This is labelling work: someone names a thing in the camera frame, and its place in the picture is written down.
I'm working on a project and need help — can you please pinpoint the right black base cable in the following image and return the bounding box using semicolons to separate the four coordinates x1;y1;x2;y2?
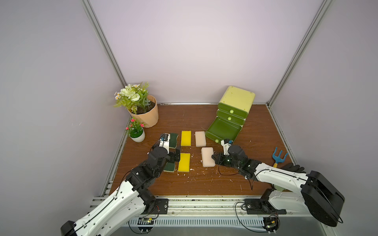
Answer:
234;201;268;233

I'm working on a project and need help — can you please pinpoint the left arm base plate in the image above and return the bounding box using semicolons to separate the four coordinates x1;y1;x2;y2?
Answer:
142;198;169;215

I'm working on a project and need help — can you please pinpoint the electronics board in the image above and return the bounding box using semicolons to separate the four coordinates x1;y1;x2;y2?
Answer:
263;215;280;234
137;217;155;234

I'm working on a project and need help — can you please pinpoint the black glove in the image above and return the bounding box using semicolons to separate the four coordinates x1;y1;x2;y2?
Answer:
281;163;306;173

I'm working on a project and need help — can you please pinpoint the left black base cable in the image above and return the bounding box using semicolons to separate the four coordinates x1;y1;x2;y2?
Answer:
127;206;160;235

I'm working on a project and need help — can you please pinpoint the left electronics board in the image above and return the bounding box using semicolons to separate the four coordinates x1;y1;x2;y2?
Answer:
137;217;155;234

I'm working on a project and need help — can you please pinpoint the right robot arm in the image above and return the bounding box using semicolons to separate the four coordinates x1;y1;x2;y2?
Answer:
211;144;345;227

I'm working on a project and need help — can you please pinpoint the beige sponge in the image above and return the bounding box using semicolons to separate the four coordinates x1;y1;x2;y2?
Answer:
195;131;206;147
201;147;216;168

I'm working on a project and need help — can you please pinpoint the pink flowers small plant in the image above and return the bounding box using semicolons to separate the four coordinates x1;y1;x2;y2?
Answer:
126;118;144;138

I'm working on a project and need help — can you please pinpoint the black base cable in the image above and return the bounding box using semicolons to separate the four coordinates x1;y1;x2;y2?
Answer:
234;201;268;233
127;206;160;235

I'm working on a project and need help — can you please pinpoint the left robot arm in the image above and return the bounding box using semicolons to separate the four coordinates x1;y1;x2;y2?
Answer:
61;147;180;236

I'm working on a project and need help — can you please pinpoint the green drawer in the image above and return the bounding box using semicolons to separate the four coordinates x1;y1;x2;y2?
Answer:
217;110;245;126
218;102;250;119
205;117;242;144

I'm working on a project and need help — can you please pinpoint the green pink drawer cabinet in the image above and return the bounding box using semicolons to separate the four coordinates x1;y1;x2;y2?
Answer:
217;86;256;130

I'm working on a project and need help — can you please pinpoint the yellow side up sponge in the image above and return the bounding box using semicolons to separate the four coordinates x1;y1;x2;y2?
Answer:
181;131;192;147

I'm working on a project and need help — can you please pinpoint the right electronics board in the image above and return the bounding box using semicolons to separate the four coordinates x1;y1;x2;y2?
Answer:
263;215;280;234

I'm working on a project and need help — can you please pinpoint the blue garden rake tool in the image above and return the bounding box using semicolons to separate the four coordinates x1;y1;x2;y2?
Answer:
272;147;288;168

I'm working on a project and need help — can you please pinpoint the large yellow sponge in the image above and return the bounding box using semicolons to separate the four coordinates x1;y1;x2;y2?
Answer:
177;153;191;172

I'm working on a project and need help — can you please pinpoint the yellow green sponge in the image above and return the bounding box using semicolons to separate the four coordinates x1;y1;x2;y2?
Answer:
169;133;178;148
163;162;176;173

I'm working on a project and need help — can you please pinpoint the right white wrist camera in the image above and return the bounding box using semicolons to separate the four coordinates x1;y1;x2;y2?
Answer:
221;139;233;155

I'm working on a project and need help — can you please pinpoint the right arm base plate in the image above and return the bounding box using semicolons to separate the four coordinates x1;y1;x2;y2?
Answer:
243;198;287;215

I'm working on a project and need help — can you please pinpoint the white flowers green plant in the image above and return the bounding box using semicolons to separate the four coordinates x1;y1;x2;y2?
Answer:
114;82;151;115

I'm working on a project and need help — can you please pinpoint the aluminium front rail frame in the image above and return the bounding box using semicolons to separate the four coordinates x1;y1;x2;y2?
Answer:
78;195;340;236

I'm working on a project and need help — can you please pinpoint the small white flower pot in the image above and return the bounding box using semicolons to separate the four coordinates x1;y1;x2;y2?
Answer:
129;129;145;143

